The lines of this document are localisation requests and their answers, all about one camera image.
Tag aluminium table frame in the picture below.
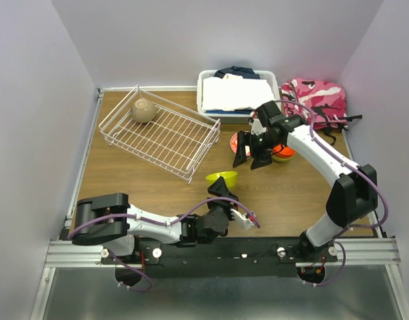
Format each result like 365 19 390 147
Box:
32 90 409 319

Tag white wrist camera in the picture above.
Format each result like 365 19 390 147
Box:
230 209 260 230
248 111 266 135

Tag white plastic laundry basket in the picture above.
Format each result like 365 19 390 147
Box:
197 70 280 123

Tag pink camouflage garment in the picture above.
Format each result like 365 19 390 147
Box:
280 77 362 145

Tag lime green bowl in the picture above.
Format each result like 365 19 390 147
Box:
272 154 293 163
205 171 238 189

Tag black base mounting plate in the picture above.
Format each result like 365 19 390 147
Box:
120 237 338 279

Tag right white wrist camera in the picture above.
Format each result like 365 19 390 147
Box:
248 111 266 135

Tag beige bowl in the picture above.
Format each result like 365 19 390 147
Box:
131 98 157 123

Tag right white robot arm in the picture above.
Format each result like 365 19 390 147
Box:
233 101 378 261

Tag white folded cloth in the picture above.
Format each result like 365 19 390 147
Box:
201 76 275 112

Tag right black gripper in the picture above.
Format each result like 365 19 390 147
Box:
232 130 280 170

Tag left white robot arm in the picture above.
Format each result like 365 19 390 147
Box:
68 177 238 263

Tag white bowl orange pattern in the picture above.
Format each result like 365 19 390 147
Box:
229 133 250 158

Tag white wire dish rack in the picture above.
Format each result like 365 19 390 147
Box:
98 85 221 183

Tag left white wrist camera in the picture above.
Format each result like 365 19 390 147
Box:
230 209 260 230

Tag dark blue clothes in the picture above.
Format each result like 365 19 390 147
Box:
214 66 260 79

